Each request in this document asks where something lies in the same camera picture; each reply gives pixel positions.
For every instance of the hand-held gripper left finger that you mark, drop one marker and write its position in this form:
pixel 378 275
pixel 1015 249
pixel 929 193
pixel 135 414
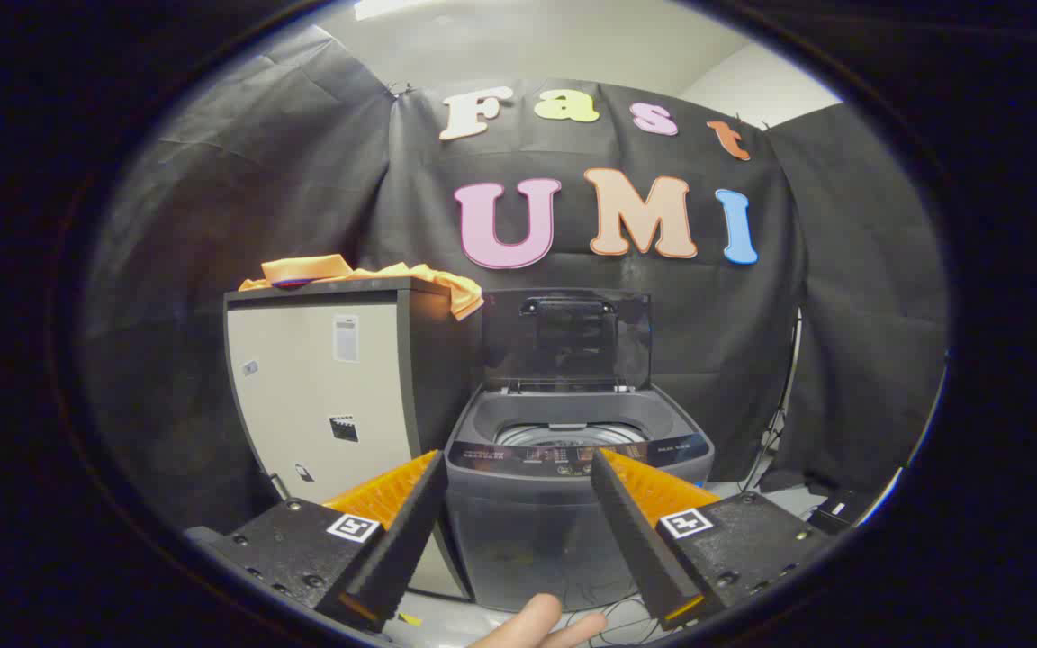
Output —
pixel 410 531

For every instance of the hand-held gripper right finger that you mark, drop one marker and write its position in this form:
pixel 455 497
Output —
pixel 631 531

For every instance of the grey washing machine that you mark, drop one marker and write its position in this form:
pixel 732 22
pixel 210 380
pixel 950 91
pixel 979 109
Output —
pixel 527 522

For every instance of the orange polo shirt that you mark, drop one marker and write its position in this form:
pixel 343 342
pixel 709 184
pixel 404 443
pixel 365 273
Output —
pixel 392 273

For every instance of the beige cabinet with dark top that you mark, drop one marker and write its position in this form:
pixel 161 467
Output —
pixel 320 396

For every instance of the metal backdrop stand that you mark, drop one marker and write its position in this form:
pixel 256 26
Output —
pixel 784 396

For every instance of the black box on floor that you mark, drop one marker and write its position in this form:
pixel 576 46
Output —
pixel 843 511

